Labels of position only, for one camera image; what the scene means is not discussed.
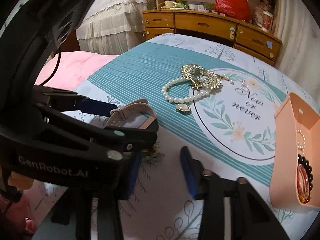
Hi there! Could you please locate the blue flower hair accessory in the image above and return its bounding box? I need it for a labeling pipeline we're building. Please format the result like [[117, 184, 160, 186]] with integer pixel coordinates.
[[140, 142, 165, 163]]

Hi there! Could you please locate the red string bracelet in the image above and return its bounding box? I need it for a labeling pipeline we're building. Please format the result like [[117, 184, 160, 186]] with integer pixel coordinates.
[[297, 163, 309, 203]]

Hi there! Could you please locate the long pearl necklace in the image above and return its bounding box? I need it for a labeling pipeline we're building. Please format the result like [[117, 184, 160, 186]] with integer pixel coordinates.
[[295, 128, 307, 156]]

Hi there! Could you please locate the black bead bracelet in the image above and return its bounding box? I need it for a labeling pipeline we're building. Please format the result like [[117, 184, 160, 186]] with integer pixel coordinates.
[[297, 154, 314, 204]]

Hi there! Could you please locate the pink jewelry box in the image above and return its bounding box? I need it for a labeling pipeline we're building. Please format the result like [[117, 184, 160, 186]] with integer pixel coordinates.
[[270, 92, 319, 213]]

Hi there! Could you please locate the gold chain jewelry pile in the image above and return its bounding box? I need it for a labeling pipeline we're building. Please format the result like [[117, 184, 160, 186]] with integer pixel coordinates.
[[180, 64, 234, 90]]

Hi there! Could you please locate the white mug on desk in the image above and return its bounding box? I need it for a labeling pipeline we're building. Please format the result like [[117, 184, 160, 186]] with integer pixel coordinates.
[[164, 1, 177, 9]]

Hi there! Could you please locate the printed teal white tablecloth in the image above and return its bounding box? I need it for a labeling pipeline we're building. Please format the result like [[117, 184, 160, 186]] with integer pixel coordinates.
[[37, 34, 318, 239]]

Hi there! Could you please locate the wooden desk with drawers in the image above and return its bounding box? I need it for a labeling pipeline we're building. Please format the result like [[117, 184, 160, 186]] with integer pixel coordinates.
[[142, 9, 282, 66]]

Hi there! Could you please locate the red white paper cup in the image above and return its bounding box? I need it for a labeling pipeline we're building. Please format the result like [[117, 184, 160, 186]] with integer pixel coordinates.
[[262, 11, 273, 33]]

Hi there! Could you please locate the pink blanket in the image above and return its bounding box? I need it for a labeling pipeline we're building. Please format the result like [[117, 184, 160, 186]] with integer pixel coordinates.
[[45, 51, 116, 90]]

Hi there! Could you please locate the red plastic bag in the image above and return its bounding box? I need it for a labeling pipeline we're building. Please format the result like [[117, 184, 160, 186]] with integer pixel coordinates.
[[214, 0, 252, 22]]

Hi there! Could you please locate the pink sleeve forearm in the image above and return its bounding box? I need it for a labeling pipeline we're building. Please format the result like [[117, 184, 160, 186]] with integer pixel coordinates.
[[0, 179, 61, 240]]

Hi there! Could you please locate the white floral curtain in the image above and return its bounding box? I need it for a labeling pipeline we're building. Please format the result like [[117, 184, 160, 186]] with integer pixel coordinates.
[[274, 0, 319, 102]]

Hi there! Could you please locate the white lace bed cover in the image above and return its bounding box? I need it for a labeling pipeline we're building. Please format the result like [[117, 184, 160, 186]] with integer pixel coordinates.
[[76, 0, 148, 55]]

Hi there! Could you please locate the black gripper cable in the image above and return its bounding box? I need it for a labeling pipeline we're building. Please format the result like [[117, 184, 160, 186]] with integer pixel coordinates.
[[38, 47, 62, 87]]

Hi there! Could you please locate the pearl bracelet with pendant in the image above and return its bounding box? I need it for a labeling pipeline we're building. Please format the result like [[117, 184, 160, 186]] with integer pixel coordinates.
[[162, 76, 212, 113]]

